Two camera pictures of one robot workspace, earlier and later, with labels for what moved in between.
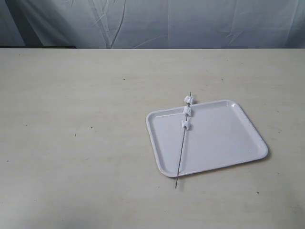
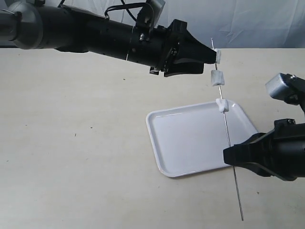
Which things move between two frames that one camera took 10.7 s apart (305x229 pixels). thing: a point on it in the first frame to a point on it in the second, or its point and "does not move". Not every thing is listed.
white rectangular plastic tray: [220, 136] does not move
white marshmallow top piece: [189, 99] to [218, 52]
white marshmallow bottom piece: [186, 123] to [223, 104]
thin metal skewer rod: [183, 149] to [229, 144]
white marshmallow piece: [187, 110] to [217, 77]
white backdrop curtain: [154, 24] does not move
